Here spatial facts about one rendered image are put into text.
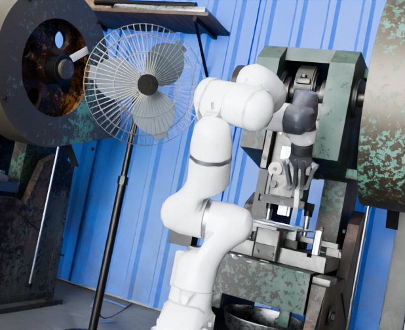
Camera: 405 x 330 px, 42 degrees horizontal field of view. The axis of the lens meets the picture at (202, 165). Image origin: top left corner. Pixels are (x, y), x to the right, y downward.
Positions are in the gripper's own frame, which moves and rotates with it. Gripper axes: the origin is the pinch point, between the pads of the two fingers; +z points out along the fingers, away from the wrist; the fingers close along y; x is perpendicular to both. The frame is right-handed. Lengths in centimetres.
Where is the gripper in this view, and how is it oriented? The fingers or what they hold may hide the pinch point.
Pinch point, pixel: (297, 197)
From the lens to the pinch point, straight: 189.1
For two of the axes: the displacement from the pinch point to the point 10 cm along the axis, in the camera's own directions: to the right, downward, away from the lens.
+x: 4.1, -3.3, 8.5
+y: 9.1, 1.6, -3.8
